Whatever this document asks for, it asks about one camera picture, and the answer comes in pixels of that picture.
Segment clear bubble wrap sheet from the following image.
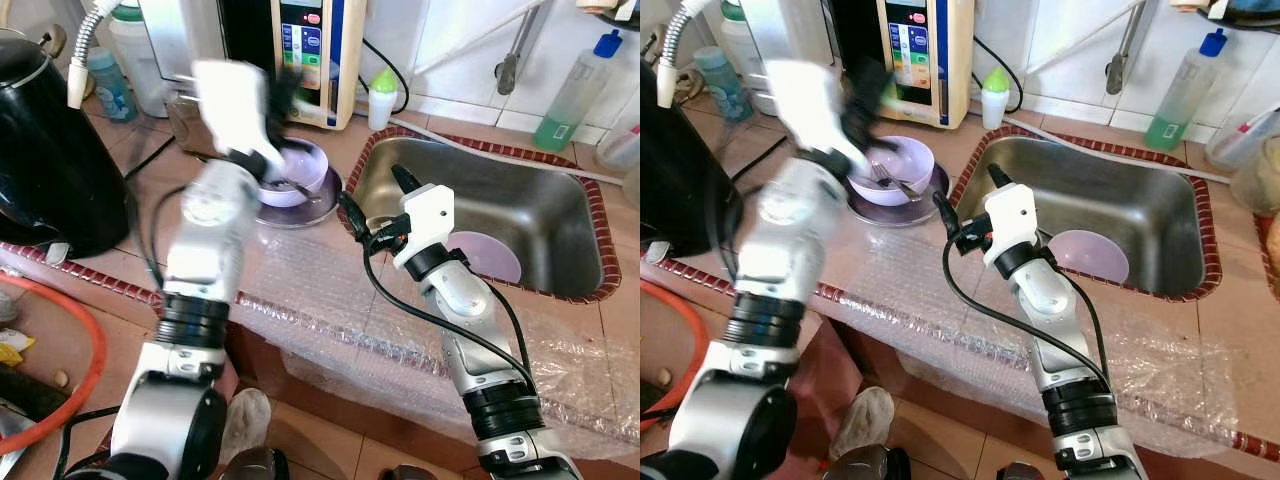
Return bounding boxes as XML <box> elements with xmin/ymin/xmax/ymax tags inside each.
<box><xmin>800</xmin><ymin>215</ymin><xmax>1241</xmax><ymax>441</ymax></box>
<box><xmin>230</xmin><ymin>225</ymin><xmax>641</xmax><ymax>441</ymax></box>

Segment black power cord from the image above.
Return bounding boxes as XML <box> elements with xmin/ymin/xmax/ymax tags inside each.
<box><xmin>125</xmin><ymin>135</ymin><xmax>176</xmax><ymax>183</ymax></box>
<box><xmin>730</xmin><ymin>135</ymin><xmax>789</xmax><ymax>183</ymax></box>

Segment large purple plastic bowl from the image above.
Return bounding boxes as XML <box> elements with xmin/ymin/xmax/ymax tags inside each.
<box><xmin>848</xmin><ymin>136</ymin><xmax>936</xmax><ymax>207</ymax></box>
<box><xmin>257</xmin><ymin>137</ymin><xmax>330</xmax><ymax>208</ymax></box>

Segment orange plastic hoop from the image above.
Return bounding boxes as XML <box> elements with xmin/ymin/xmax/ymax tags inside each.
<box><xmin>640</xmin><ymin>280</ymin><xmax>713</xmax><ymax>431</ymax></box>
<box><xmin>0</xmin><ymin>272</ymin><xmax>108</xmax><ymax>456</ymax></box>

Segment flexible silver faucet hose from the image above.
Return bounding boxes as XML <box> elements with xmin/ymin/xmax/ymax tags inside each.
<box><xmin>655</xmin><ymin>0</ymin><xmax>713</xmax><ymax>109</ymax></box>
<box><xmin>65</xmin><ymin>0</ymin><xmax>123</xmax><ymax>109</ymax></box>

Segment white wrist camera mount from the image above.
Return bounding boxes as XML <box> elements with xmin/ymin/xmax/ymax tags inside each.
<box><xmin>982</xmin><ymin>183</ymin><xmax>1041</xmax><ymax>266</ymax></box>
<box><xmin>190</xmin><ymin>58</ymin><xmax>289</xmax><ymax>173</ymax></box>
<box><xmin>392</xmin><ymin>183</ymin><xmax>456</xmax><ymax>269</ymax></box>
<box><xmin>765</xmin><ymin>58</ymin><xmax>869</xmax><ymax>177</ymax></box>

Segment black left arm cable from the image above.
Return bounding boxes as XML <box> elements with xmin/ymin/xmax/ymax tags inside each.
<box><xmin>705</xmin><ymin>180</ymin><xmax>746</xmax><ymax>283</ymax></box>
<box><xmin>128</xmin><ymin>180</ymin><xmax>201</xmax><ymax>291</ymax></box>

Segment tan textured round object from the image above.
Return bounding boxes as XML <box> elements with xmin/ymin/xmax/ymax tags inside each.
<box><xmin>1262</xmin><ymin>212</ymin><xmax>1280</xmax><ymax>301</ymax></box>

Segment thin white hose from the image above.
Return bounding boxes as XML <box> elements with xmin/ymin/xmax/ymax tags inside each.
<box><xmin>1010</xmin><ymin>108</ymin><xmax>1233</xmax><ymax>184</ymax></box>
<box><xmin>400</xmin><ymin>110</ymin><xmax>626</xmax><ymax>186</ymax></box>

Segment white bottle with green cap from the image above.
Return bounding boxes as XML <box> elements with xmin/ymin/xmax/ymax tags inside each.
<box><xmin>720</xmin><ymin>0</ymin><xmax>776</xmax><ymax>113</ymax></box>
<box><xmin>107</xmin><ymin>3</ymin><xmax>169</xmax><ymax>119</ymax></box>

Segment cream water ionizer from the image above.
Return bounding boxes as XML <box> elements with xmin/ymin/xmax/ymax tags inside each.
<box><xmin>217</xmin><ymin>0</ymin><xmax>368</xmax><ymax>131</ymax></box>
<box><xmin>830</xmin><ymin>0</ymin><xmax>976</xmax><ymax>129</ymax></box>

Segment small purple plastic bowl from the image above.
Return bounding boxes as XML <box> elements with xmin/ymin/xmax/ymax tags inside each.
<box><xmin>1045</xmin><ymin>229</ymin><xmax>1131</xmax><ymax>285</ymax></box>
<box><xmin>447</xmin><ymin>230</ymin><xmax>523</xmax><ymax>285</ymax></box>

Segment dark robot left foot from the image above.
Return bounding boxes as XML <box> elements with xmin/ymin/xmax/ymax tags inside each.
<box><xmin>222</xmin><ymin>447</ymin><xmax>291</xmax><ymax>480</ymax></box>
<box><xmin>820</xmin><ymin>445</ymin><xmax>911</xmax><ymax>480</ymax></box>

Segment teal plastic bottle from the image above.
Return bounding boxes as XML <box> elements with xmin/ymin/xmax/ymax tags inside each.
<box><xmin>85</xmin><ymin>47</ymin><xmax>139</xmax><ymax>124</ymax></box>
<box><xmin>692</xmin><ymin>45</ymin><xmax>754</xmax><ymax>124</ymax></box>

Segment black ionizer cable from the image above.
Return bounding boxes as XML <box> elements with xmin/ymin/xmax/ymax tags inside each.
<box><xmin>972</xmin><ymin>35</ymin><xmax>1021</xmax><ymax>113</ymax></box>
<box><xmin>360</xmin><ymin>38</ymin><xmax>411</xmax><ymax>113</ymax></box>

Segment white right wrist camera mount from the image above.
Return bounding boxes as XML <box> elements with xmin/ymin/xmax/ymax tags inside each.
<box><xmin>982</xmin><ymin>183</ymin><xmax>1041</xmax><ymax>266</ymax></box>
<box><xmin>392</xmin><ymin>183</ymin><xmax>456</xmax><ymax>269</ymax></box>

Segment small white green-tipped bottle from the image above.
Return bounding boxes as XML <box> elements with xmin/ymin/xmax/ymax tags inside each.
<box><xmin>367</xmin><ymin>68</ymin><xmax>399</xmax><ymax>131</ymax></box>
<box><xmin>980</xmin><ymin>66</ymin><xmax>1011</xmax><ymax>131</ymax></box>

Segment metal wall tap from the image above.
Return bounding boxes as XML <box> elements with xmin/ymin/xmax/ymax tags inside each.
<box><xmin>494</xmin><ymin>5</ymin><xmax>546</xmax><ymax>97</ymax></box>
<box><xmin>1105</xmin><ymin>0</ymin><xmax>1151</xmax><ymax>96</ymax></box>

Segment worn white shoe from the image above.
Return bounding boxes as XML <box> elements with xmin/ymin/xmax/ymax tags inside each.
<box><xmin>830</xmin><ymin>387</ymin><xmax>896</xmax><ymax>461</ymax></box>
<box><xmin>218</xmin><ymin>388</ymin><xmax>273</xmax><ymax>463</ymax></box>

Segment clear plastic container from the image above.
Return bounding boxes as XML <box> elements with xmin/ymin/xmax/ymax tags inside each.
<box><xmin>595</xmin><ymin>125</ymin><xmax>641</xmax><ymax>179</ymax></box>
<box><xmin>1205</xmin><ymin>100</ymin><xmax>1280</xmax><ymax>171</ymax></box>

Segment stainless steel sink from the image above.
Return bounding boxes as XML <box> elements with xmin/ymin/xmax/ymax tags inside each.
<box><xmin>348</xmin><ymin>135</ymin><xmax>606</xmax><ymax>301</ymax></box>
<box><xmin>965</xmin><ymin>135</ymin><xmax>1216</xmax><ymax>301</ymax></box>

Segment silver blender with glass jar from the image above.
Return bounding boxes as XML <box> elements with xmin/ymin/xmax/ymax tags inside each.
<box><xmin>740</xmin><ymin>0</ymin><xmax>836</xmax><ymax>116</ymax></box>
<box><xmin>138</xmin><ymin>0</ymin><xmax>229</xmax><ymax>156</ymax></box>

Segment black electric kettle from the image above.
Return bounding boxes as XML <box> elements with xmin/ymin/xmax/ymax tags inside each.
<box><xmin>640</xmin><ymin>60</ymin><xmax>746</xmax><ymax>259</ymax></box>
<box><xmin>0</xmin><ymin>35</ymin><xmax>131</xmax><ymax>259</ymax></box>

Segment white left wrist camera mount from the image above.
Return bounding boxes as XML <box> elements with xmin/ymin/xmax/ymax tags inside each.
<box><xmin>765</xmin><ymin>58</ymin><xmax>869</xmax><ymax>177</ymax></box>
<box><xmin>190</xmin><ymin>58</ymin><xmax>289</xmax><ymax>173</ymax></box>

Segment blue-capped green soap bottle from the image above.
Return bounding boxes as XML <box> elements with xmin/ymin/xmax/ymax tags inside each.
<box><xmin>1143</xmin><ymin>28</ymin><xmax>1229</xmax><ymax>153</ymax></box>
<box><xmin>533</xmin><ymin>30</ymin><xmax>623</xmax><ymax>153</ymax></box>

